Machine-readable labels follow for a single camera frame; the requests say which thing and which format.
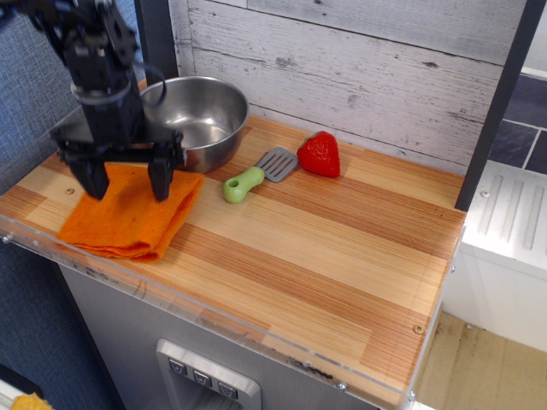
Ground grey toy fridge cabinet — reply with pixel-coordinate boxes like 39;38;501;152
57;260;411;410

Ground grey ribbon cable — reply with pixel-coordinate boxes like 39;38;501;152
132;61;168;108

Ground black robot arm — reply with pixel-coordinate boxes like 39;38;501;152
1;1;186;201

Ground dark left frame post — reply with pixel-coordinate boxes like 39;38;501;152
134;0;179;79

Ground clear acrylic edge guard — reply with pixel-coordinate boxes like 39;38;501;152
0;213;467;405

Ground dark right frame post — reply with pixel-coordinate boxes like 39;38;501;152
455;0;546;211

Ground silver dispenser button panel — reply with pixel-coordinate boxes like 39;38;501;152
156;338;262;409

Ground orange knitted napkin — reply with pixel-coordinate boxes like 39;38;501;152
57;164;205;262

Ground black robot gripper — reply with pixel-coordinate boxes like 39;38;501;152
50;83;187;202

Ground red toy strawberry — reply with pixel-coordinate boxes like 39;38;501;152
297;131;340;178

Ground green handled grey toy spatula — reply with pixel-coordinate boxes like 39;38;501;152
222;147;298;203

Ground white toy sink unit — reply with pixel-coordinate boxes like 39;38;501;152
443;161;546;351

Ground stainless steel pot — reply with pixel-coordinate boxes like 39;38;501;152
141;76;250;173

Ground dark frame post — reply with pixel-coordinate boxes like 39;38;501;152
455;0;546;211
134;0;179;79

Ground yellow black object corner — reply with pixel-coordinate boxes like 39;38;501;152
9;394;53;410

